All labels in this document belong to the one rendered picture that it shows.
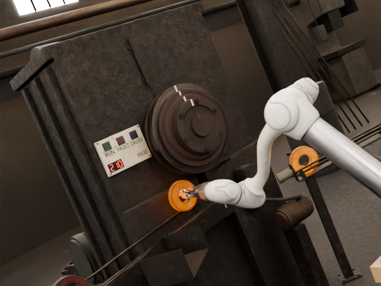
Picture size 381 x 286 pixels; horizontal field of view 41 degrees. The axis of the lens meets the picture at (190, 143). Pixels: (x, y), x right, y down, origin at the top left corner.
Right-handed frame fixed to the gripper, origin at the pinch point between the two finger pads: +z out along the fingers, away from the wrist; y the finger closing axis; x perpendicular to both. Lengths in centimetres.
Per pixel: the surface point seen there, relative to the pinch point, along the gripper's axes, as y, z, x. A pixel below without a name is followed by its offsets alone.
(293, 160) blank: 63, -17, -11
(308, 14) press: 686, 449, 73
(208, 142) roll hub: 20.7, -8.0, 18.1
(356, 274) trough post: 67, -28, -82
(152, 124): -0.9, 0.6, 37.1
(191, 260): -22.7, -24.1, -22.8
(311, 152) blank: 71, -23, -10
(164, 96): 11.8, 1.1, 47.4
